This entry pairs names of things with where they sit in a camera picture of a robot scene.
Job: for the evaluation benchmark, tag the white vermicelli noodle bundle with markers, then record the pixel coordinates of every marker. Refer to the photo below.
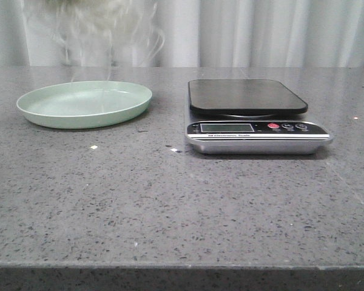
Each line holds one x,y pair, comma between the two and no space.
100,35

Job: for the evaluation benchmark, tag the silver black kitchen scale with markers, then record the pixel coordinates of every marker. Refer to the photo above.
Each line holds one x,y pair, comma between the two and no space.
249,117

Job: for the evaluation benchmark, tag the white pleated curtain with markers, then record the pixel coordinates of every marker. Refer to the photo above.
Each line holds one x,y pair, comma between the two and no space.
223,34

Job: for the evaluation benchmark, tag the light green round plate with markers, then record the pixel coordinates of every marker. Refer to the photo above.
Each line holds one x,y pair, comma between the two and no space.
84,104

